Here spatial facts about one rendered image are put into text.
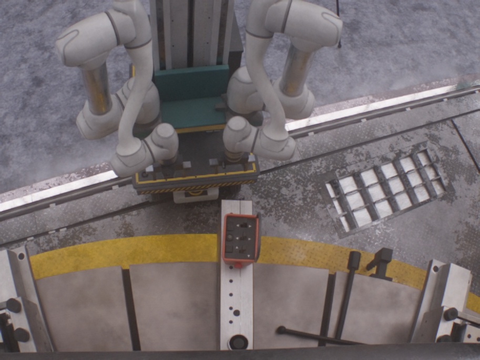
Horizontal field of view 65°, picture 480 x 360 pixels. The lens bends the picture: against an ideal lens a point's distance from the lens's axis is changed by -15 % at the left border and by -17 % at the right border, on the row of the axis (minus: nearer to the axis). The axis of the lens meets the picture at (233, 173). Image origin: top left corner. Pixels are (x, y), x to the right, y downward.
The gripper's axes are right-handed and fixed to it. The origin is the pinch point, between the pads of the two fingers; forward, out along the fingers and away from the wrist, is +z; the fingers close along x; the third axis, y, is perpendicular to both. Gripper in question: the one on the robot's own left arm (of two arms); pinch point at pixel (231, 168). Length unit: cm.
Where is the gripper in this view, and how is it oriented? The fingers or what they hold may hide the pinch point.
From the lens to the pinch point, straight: 203.9
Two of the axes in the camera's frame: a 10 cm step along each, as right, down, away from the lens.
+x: 9.9, -1.0, 1.4
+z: -0.8, 4.4, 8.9
